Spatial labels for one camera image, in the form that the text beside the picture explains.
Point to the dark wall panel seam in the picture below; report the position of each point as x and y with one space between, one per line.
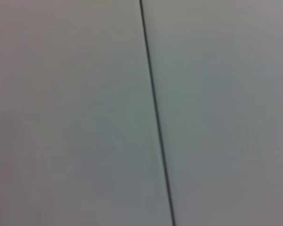
157 113

